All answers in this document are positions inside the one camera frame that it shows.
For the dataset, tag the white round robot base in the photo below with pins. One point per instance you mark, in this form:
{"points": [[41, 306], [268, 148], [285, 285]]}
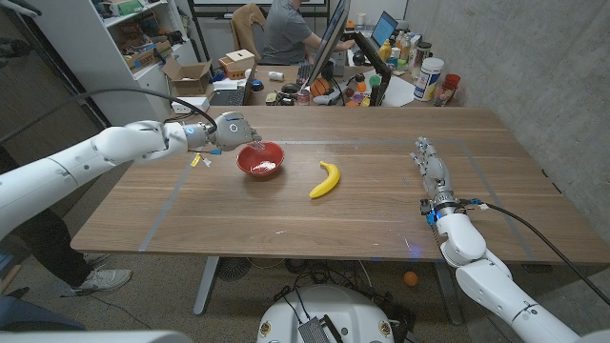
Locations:
{"points": [[333, 309]]}

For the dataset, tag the wooden desk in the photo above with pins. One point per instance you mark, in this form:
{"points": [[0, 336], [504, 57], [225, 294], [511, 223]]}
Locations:
{"points": [[271, 95]]}

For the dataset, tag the office chair brown jacket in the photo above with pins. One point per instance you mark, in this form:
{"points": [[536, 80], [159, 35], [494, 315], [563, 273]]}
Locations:
{"points": [[245, 28]]}

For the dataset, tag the yellow banana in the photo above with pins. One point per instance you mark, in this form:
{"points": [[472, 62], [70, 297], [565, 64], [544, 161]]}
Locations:
{"points": [[329, 183]]}

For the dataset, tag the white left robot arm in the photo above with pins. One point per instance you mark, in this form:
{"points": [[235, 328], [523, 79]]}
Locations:
{"points": [[71, 167]]}

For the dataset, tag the white paper sheet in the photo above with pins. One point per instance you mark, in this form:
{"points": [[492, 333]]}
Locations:
{"points": [[400, 93]]}

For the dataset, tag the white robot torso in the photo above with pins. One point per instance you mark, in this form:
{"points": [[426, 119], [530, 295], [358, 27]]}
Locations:
{"points": [[95, 337]]}

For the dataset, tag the black laptop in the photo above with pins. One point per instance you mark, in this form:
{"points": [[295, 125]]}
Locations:
{"points": [[231, 97]]}

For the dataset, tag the white power box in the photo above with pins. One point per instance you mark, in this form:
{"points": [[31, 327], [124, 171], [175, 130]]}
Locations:
{"points": [[190, 103]]}

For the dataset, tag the black floor fan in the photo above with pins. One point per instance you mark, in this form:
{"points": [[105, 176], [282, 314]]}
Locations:
{"points": [[233, 269]]}

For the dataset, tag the open cardboard box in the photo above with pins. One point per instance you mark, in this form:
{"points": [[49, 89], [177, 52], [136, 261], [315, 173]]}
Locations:
{"points": [[188, 76]]}

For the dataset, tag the grey table leg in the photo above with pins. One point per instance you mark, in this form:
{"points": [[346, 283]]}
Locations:
{"points": [[206, 286], [445, 300]]}

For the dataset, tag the person in grey shirt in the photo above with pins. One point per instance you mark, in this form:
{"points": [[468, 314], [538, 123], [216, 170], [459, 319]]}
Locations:
{"points": [[286, 33]]}

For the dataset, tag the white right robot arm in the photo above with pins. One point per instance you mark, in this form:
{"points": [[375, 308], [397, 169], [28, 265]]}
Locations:
{"points": [[486, 281]]}

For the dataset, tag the blue round button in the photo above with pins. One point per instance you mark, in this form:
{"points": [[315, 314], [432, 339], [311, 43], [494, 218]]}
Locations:
{"points": [[257, 86]]}

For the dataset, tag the person in dark trousers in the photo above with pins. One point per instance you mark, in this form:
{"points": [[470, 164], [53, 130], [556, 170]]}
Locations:
{"points": [[52, 252]]}

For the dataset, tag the white shelf unit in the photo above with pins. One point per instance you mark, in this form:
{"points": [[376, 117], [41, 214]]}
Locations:
{"points": [[86, 47]]}

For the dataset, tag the grey ribbed box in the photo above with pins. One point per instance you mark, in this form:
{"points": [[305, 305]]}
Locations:
{"points": [[314, 331]]}

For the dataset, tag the yellow bottle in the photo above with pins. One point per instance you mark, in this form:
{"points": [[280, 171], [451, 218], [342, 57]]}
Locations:
{"points": [[385, 51]]}

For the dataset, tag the laptop with blue screen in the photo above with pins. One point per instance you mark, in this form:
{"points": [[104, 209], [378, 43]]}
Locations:
{"points": [[383, 28]]}

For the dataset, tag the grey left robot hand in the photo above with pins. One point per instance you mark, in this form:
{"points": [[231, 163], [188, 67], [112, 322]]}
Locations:
{"points": [[233, 131]]}

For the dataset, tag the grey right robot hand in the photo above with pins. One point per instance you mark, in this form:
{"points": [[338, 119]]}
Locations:
{"points": [[433, 174]]}

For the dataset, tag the small orange basketball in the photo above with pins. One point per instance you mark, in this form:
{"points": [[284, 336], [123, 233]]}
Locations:
{"points": [[319, 87]]}

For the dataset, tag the wooden box orange base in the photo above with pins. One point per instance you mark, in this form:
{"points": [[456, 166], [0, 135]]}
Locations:
{"points": [[238, 64]]}

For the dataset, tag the black computer monitor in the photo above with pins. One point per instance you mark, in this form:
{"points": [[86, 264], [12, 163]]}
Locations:
{"points": [[329, 43]]}

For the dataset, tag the cardboard box with items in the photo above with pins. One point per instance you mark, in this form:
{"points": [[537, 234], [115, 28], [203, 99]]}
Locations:
{"points": [[148, 56]]}

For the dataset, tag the orange ball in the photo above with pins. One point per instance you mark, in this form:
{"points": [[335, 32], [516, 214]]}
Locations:
{"points": [[411, 278]]}

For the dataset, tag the red bowl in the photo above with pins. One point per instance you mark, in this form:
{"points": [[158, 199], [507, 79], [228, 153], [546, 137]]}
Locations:
{"points": [[262, 164]]}

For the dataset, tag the jar with dark lid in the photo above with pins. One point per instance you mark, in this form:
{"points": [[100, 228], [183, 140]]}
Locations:
{"points": [[420, 59]]}

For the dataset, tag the white canister blue label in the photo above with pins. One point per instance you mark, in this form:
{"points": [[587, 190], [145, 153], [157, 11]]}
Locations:
{"points": [[427, 78]]}

